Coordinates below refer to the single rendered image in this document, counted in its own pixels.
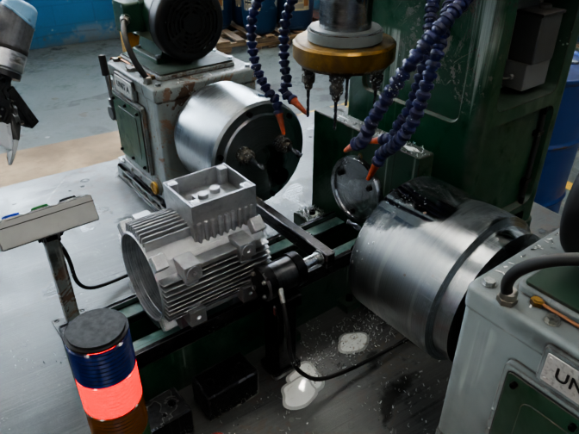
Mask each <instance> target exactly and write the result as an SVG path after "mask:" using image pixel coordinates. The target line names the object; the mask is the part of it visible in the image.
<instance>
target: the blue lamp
mask: <svg viewBox="0 0 579 434"><path fill-rule="evenodd" d="M66 351H67V354H68V357H69V359H70V363H71V366H72V371H73V374H74V377H75V379H76V381H77V382H78V383H79V384H80V385H82V386H84V387H86V388H92V389H101V388H109V387H112V386H114V385H116V384H118V383H119V382H121V381H123V380H125V379H126V378H127V377H128V376H129V375H130V374H131V372H132V371H133V369H134V366H135V363H136V357H135V353H134V346H133V341H132V338H131V333H130V329H129V325H128V333H127V335H126V336H125V338H124V339H123V340H122V341H121V342H120V343H119V344H117V345H116V346H115V347H114V348H113V349H111V350H108V351H105V352H103V353H100V354H96V355H88V354H79V353H76V352H73V351H71V350H69V349H68V348H67V347H66Z"/></svg>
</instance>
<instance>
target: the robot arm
mask: <svg viewBox="0 0 579 434"><path fill-rule="evenodd" d="M37 16H38V12H37V10H36V8H35V7H34V6H32V5H31V4H29V3H26V2H24V1H22V0H2V2H0V146H2V147H3V148H5V149H7V159H8V165H12V164H13V161H14V158H15V155H16V151H17V147H18V143H19V140H20V133H21V126H23V127H29V128H33V127H34V126H35V125H36V124H37V123H38V122H39V121H38V119H37V118H36V117H35V115H34V114H33V112H32V111H31V109H30V108H29V107H28V105H27V104H26V103H25V102H24V100H23V99H22V97H21V96H20V94H19V93H18V92H17V90H16V88H15V87H14V86H11V80H13V81H16V82H21V78H22V76H21V75H20V74H23V72H24V68H25V64H26V62H27V58H28V52H29V48H30V45H31V41H32V39H33V35H34V31H35V24H36V20H37Z"/></svg>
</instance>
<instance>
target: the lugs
mask: <svg viewBox="0 0 579 434"><path fill-rule="evenodd" d="M131 220H132V219H131V218H130V219H127V220H123V221H120V222H119V223H118V225H117V228H118V230H119V232H120V235H121V236H122V234H123V233H124V232H126V225H125V222H128V221H131ZM247 225H248V227H249V230H250V232H251V234H254V233H258V232H261V231H262V230H264V229H265V228H266V226H265V224H264V222H263V220H262V217H261V215H257V216H254V217H252V218H250V219H249V220H248V221H247ZM148 261H149V263H150V265H151V267H152V269H153V273H154V274H157V273H159V272H161V271H163V270H167V269H168V268H169V267H170V265H169V263H168V261H167V258H166V256H165V254H164V253H163V252H161V253H159V254H157V255H154V256H151V257H150V258H149V259H148ZM128 284H129V287H130V288H131V290H132V292H133V294H135V292H134V289H133V287H132V284H131V282H130V281H129V282H128ZM159 324H160V326H161V328H162V331H163V332H167V331H169V330H170V329H172V328H174V327H176V326H178V323H177V320H173V321H172V322H170V323H169V322H168V321H167V320H166V319H162V320H161V321H159Z"/></svg>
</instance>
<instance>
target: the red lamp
mask: <svg viewBox="0 0 579 434"><path fill-rule="evenodd" d="M76 383H77V386H78V391H79V394H80V397H81V401H82V403H83V406H84V410H85V411H86V412H87V413H88V414H89V415H90V416H91V417H93V418H95V419H115V418H118V417H120V416H122V415H124V414H126V413H128V412H130V411H131V410H132V409H133V408H134V407H135V406H136V405H137V404H138V402H139V401H140V397H141V395H142V386H141V382H140V375H139V370H138V366H137V362H136V363H135V366H134V369H133V371H132V372H131V374H130V375H129V376H128V377H127V378H126V379H125V380H123V381H121V382H119V383H118V384H116V385H114V386H112V387H106V388H101V389H92V388H87V387H84V386H82V385H80V384H79V383H78V382H77V381H76Z"/></svg>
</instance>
